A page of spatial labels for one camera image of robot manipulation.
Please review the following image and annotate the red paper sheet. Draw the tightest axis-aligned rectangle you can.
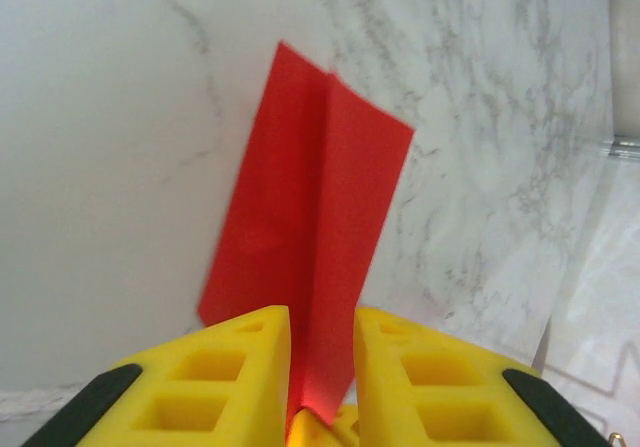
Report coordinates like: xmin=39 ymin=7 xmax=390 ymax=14
xmin=196 ymin=39 xmax=415 ymax=426

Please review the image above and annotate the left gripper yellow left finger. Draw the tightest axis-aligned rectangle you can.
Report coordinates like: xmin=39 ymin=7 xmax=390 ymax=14
xmin=29 ymin=305 xmax=292 ymax=447

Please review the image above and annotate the aluminium frame post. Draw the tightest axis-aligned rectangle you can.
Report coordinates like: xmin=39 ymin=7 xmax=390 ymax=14
xmin=612 ymin=135 xmax=640 ymax=161

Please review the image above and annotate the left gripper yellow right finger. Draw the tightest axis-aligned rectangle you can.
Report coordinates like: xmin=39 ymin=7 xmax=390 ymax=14
xmin=353 ymin=307 xmax=614 ymax=447

